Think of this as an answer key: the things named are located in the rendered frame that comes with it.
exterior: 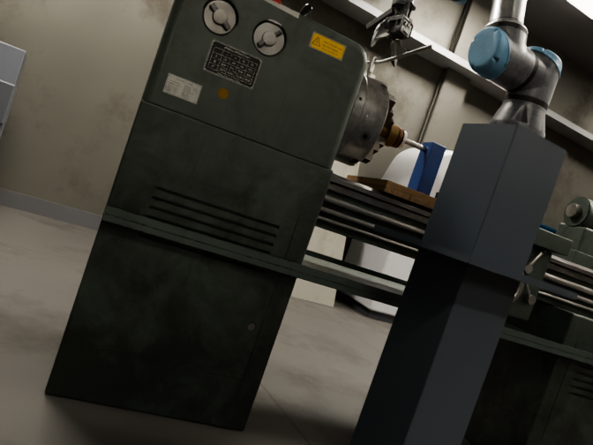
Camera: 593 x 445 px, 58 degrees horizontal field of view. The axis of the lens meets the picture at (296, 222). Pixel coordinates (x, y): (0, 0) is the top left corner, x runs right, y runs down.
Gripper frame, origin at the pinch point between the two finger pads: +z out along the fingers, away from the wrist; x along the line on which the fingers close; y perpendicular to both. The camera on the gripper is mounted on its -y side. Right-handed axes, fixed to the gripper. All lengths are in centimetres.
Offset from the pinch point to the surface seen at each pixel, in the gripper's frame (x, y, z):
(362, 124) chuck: -9.4, 8.9, 28.5
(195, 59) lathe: -65, -8, 33
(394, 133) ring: 10.9, 6.8, 24.1
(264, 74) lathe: -48, 1, 29
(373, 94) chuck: -8.2, 8.9, 17.7
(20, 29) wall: -35, -307, -21
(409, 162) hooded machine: 256, -158, -36
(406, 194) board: 10, 20, 45
